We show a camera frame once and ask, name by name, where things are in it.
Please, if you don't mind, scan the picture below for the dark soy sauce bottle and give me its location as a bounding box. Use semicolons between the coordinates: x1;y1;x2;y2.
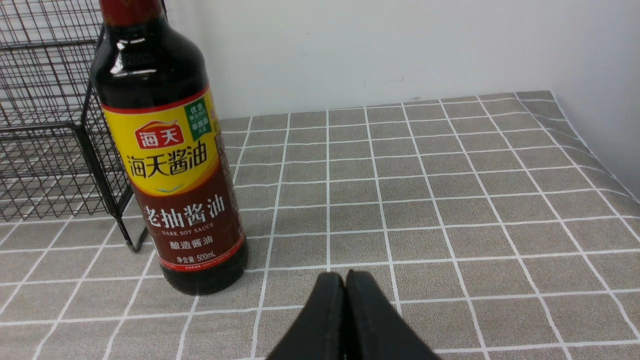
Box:
90;0;249;296

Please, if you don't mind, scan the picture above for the grey grid-pattern tablecloth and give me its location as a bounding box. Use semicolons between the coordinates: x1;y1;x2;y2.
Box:
1;91;639;360

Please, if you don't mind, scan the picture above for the black wire mesh rack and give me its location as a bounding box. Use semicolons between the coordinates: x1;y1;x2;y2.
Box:
0;0;149;253

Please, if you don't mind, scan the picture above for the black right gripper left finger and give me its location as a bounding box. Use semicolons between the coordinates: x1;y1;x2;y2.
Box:
267;272;346;360

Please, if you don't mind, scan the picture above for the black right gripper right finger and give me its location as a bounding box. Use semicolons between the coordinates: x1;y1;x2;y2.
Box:
345;269;439;360

